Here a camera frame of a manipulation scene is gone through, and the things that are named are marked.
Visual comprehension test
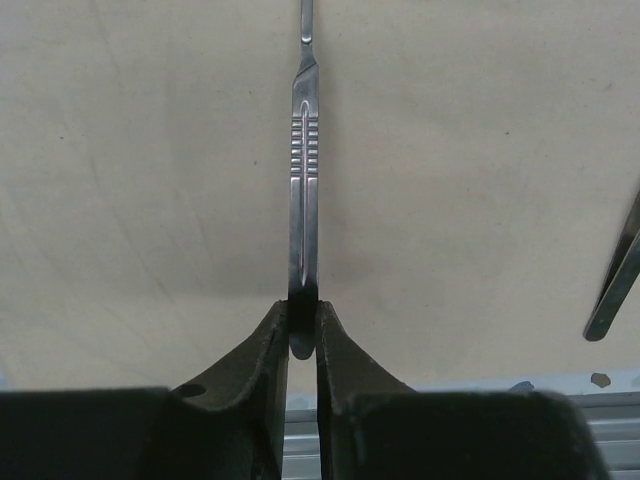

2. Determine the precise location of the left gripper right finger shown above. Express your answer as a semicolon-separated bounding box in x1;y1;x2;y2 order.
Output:
315;302;609;479

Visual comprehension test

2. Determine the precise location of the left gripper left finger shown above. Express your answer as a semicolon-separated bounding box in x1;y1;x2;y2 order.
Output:
1;301;289;479

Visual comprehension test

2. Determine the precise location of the steel scalpel handle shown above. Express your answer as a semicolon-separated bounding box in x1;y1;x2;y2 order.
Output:
287;0;319;360

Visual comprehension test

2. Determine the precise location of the beige cloth wrap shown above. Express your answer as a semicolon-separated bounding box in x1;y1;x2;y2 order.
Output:
1;1;639;392

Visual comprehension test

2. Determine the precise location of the aluminium mounting rail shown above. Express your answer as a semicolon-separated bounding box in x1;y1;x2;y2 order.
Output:
282;370;639;479

